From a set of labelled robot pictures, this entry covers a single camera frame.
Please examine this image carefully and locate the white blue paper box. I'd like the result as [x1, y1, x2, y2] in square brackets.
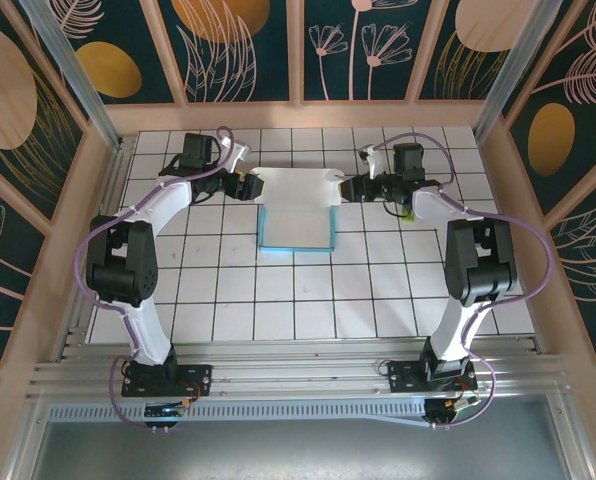
[250, 167, 347, 255]

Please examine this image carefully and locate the black controller board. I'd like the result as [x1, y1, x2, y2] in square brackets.
[142, 402, 188, 432]
[424, 397, 482, 430]

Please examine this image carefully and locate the grey metal sheet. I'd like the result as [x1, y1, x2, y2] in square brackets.
[27, 419, 572, 480]

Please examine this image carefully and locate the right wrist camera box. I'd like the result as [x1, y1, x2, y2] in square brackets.
[358, 144, 380, 177]

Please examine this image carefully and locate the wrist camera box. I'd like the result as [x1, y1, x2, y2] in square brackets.
[221, 142, 253, 174]
[358, 144, 380, 177]

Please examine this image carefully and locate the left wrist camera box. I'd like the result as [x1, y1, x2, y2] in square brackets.
[221, 142, 253, 174]

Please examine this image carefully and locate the aluminium side rail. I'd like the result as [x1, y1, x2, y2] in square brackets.
[57, 137, 138, 361]

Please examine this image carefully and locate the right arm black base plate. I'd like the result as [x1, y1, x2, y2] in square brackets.
[386, 358, 479, 394]

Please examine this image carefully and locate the aluminium frame post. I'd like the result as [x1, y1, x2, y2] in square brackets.
[20, 0, 125, 149]
[471, 0, 565, 146]

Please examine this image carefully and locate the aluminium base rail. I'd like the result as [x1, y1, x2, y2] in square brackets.
[25, 337, 577, 401]

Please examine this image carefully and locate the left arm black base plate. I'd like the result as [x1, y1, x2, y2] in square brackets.
[121, 363, 214, 399]

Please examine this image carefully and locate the grey slotted cable duct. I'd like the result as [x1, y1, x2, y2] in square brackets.
[47, 403, 429, 422]

